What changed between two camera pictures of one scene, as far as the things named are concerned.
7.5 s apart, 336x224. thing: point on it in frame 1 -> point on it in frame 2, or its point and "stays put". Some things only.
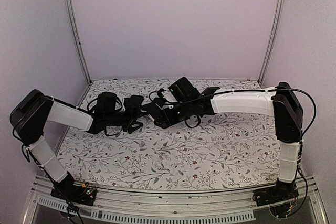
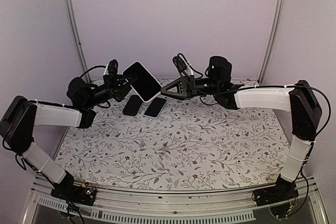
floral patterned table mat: (182, 134) stays put
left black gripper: (136, 108) -> (114, 85)
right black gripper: (163, 116) -> (182, 83)
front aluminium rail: (116, 206) stays put
